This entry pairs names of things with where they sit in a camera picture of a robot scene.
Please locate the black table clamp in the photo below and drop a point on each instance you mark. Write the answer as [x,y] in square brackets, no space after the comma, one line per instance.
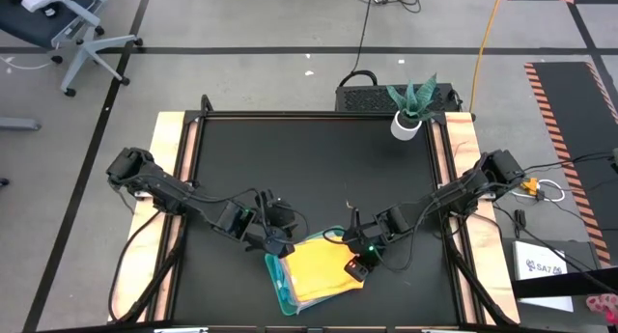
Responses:
[141,194]

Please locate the pink patterned object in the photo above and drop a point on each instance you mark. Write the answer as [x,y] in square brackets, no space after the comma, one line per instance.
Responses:
[603,306]

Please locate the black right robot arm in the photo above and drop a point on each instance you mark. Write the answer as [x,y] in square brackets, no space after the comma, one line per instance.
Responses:
[463,188]

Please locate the orange microfiber towel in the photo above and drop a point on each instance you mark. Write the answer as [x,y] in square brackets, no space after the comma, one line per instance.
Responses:
[321,270]

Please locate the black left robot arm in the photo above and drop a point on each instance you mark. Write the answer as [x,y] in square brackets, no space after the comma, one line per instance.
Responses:
[169,188]

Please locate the green artificial plant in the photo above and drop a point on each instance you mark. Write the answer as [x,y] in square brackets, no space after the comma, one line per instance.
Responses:
[415,99]

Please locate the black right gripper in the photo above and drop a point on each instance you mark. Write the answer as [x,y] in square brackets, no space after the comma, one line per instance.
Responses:
[362,241]

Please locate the white plant pot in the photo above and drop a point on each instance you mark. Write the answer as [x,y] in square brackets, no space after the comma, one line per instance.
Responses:
[405,129]

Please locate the black aluminium table frame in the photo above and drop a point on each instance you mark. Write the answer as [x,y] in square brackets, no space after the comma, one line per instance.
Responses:
[289,115]

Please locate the black beam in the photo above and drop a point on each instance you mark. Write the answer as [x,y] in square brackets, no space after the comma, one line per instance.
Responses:
[555,285]

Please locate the grey floor bar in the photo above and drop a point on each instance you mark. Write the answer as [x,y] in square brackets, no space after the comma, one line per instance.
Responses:
[19,124]

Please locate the yellow power splitter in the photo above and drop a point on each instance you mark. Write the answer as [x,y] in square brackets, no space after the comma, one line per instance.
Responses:
[531,185]

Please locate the white paper box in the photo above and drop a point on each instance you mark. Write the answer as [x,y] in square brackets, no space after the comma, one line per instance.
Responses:
[538,256]

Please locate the black power adapter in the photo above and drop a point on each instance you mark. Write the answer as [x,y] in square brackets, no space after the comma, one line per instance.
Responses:
[519,217]

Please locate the black computer case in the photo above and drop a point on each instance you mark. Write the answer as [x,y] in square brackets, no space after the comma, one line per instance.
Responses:
[357,99]

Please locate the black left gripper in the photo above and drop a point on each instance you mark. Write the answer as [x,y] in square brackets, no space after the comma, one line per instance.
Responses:
[272,227]

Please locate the teal plastic tray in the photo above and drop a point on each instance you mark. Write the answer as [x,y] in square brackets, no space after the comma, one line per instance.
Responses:
[272,270]

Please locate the white office chair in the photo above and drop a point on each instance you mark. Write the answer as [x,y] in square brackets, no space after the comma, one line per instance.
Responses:
[72,24]

